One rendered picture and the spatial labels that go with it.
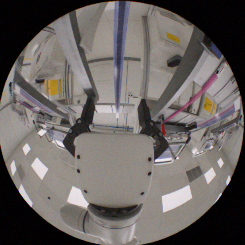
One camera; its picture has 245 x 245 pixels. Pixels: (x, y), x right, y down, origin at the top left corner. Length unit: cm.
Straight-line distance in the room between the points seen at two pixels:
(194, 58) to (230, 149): 894
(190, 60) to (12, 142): 769
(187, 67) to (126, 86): 184
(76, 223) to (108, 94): 211
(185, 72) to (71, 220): 39
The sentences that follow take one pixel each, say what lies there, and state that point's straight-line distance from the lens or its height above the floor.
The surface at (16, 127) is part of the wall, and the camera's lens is 730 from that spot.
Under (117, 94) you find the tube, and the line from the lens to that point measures 17.
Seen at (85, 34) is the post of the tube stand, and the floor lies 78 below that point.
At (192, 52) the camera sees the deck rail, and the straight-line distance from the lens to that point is 23.
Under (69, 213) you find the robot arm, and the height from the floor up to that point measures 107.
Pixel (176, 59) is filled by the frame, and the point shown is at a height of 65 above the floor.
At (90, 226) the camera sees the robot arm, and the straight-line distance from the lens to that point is 17.
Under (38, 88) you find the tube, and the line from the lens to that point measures 25.
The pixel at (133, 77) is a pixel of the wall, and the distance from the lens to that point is 200.
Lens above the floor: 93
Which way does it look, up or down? 28 degrees up
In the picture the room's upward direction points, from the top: 177 degrees counter-clockwise
